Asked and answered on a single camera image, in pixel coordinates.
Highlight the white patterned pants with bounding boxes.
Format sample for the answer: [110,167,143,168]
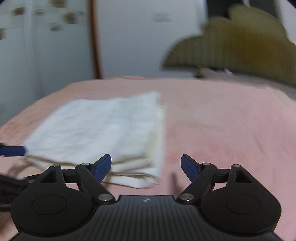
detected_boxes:
[24,92,165,189]

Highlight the pink bed blanket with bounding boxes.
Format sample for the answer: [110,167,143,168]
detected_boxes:
[1,76,295,240]

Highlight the brown wooden wardrobe trim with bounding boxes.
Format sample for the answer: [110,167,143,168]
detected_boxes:
[88,0,102,79]

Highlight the white wardrobe with flowers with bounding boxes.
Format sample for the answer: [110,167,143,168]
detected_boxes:
[1,1,94,124]

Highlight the olive green padded headboard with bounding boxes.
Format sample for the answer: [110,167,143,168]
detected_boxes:
[163,16,295,87]

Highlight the dark window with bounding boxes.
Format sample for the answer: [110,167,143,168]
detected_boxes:
[206,0,282,21]

